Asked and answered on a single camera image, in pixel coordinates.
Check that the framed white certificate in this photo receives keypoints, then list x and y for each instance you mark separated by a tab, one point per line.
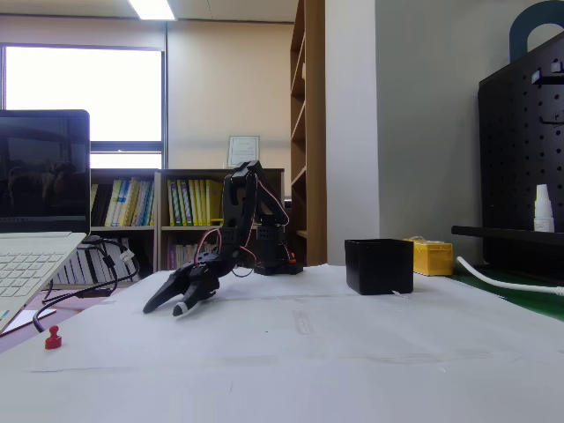
243	150

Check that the yellow cardboard box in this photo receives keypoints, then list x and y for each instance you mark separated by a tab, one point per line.
434	260

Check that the black pegboard stand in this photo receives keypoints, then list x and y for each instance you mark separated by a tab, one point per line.
515	154

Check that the white flat card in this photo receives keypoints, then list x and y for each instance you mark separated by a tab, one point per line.
27	319

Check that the teal arch shape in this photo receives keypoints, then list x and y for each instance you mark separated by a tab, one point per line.
520	31

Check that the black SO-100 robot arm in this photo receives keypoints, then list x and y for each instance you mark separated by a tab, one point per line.
233	198

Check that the white paper table cover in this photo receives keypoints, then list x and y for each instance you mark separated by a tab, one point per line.
308	361

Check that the small red pawn piece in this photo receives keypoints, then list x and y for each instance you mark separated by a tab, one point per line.
53	341

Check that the tall wooden bookshelf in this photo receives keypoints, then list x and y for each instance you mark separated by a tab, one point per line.
315	132

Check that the ceiling light panel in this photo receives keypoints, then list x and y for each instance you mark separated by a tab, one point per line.
152	9

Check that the window with dark frame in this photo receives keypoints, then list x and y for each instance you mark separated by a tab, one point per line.
83	92

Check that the black USB adapter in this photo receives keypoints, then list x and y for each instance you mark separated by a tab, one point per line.
91	242

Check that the white laptop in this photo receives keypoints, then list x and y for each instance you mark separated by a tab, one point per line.
39	176

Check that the narrow low wooden bookshelf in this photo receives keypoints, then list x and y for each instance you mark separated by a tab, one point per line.
123	229

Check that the white dropper bottle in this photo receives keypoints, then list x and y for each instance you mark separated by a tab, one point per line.
543	216

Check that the black square container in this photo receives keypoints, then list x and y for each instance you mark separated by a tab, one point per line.
379	269

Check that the wide low wooden bookshelf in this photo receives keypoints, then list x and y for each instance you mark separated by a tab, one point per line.
185	174

